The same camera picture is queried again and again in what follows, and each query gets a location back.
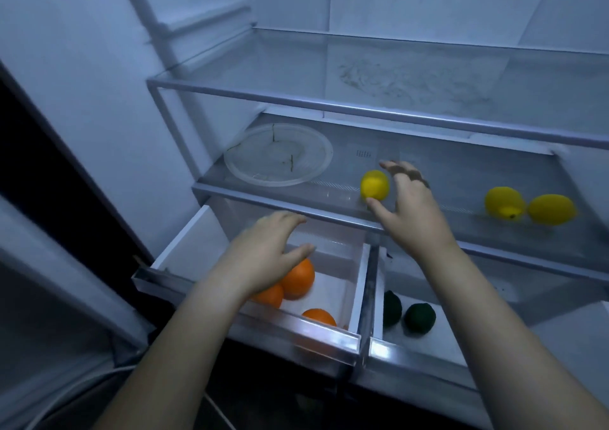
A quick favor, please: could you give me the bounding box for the white cable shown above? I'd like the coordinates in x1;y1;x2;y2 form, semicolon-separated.
23;363;239;430

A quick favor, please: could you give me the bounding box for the person's left hand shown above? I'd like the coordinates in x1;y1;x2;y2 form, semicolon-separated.
208;210;317;303

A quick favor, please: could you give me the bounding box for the person's right hand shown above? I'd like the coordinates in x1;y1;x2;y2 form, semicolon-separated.
365;159;461;268

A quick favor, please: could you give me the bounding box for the person's right forearm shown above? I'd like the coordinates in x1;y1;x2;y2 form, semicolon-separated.
421;243;609;430

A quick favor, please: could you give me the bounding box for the clear round plastic plate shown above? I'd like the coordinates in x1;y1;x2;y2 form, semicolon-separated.
223;122;335;188

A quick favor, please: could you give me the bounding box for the black refrigerator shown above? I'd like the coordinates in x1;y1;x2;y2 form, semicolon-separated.
0;0;609;430

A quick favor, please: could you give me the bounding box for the round orange fruit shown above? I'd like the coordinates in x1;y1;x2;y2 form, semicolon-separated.
279;258;317;301
252;283;285;309
301;308;337;328

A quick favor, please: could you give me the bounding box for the clear crisper drawer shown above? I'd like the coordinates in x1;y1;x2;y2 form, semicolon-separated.
132;196;374;380
351;243;609;430

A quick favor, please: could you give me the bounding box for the person's left forearm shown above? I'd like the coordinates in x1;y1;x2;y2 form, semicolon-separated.
93;277;248;430

